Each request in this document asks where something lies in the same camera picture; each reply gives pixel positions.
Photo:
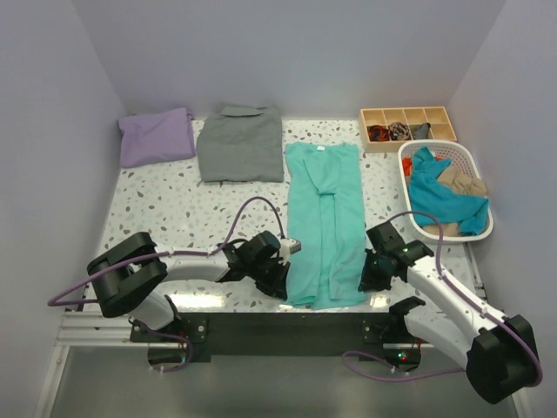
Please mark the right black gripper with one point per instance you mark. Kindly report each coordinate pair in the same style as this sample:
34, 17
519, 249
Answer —
369, 283

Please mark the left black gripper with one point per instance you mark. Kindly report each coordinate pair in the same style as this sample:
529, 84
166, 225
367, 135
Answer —
276, 287

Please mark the teal t shirt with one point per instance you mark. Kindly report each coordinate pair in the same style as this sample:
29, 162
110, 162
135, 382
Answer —
325, 212

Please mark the grey shirt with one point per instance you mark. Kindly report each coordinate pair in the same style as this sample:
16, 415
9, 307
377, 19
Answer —
240, 143

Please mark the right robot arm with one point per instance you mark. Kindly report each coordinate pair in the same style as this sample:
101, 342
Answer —
497, 352

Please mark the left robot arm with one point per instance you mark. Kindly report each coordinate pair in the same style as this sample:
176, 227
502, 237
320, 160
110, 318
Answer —
125, 277

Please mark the blue t shirt in basket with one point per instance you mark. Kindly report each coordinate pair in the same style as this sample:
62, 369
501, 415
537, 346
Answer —
460, 214

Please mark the white laundry basket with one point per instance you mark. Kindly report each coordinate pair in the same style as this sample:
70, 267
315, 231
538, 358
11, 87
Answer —
462, 158

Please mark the red garment in basket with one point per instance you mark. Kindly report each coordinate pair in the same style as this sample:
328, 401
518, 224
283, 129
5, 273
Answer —
407, 165

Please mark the beige garment in basket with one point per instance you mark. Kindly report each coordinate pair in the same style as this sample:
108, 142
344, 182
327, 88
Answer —
458, 182

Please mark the patterned cloth in box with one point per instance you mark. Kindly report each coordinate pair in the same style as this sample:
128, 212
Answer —
399, 131

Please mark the grey cloth in box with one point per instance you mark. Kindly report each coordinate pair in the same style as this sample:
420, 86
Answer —
421, 131

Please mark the wooden compartment box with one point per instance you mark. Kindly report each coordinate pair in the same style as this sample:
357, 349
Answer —
437, 116

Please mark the folded purple shirt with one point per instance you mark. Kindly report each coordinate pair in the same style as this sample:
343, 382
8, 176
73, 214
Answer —
156, 138

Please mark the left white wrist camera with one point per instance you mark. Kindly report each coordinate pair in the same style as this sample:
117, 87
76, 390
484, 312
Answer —
288, 247

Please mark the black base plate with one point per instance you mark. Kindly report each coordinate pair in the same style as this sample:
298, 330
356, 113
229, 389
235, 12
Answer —
294, 334

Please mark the aluminium frame rail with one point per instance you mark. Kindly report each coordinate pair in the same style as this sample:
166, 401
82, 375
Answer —
90, 329

